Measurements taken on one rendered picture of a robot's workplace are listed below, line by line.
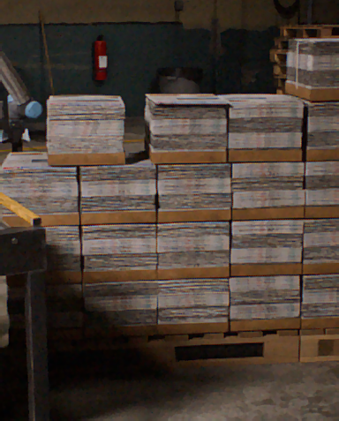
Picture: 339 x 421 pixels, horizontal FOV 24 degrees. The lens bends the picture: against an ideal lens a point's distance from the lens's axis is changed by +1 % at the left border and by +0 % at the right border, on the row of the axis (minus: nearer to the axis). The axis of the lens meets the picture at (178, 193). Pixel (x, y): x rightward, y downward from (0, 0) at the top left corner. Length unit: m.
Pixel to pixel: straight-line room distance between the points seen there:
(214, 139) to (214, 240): 0.40
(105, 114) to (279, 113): 0.66
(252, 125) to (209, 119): 0.16
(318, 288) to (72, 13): 7.31
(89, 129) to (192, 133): 0.38
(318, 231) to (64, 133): 1.06
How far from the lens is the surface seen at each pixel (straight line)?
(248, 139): 3.03
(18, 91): 3.53
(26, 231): 2.22
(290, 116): 3.05
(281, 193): 3.10
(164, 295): 3.12
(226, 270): 3.13
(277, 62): 9.72
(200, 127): 2.99
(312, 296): 3.25
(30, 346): 2.33
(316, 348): 3.33
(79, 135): 2.97
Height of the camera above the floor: 1.37
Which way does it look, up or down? 12 degrees down
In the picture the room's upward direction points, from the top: straight up
